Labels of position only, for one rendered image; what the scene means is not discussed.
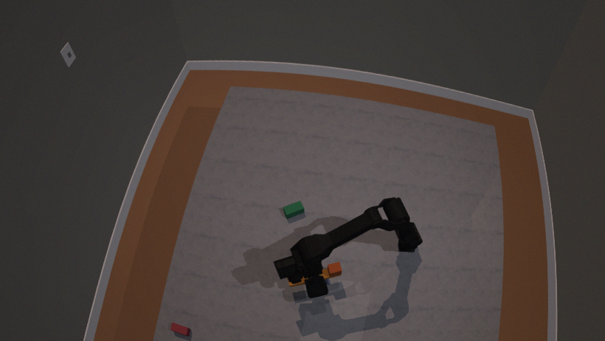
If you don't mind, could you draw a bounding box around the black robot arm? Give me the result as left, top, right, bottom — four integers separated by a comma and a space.
274, 198, 422, 284

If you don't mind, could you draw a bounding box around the orange bar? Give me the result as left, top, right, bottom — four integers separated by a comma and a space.
288, 262, 342, 287

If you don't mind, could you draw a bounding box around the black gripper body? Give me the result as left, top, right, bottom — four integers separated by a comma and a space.
303, 264, 328, 298

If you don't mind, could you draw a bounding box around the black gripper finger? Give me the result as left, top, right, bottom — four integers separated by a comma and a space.
304, 276, 325, 286

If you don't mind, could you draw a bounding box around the green rectangular block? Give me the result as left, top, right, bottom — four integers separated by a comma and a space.
283, 201, 305, 219

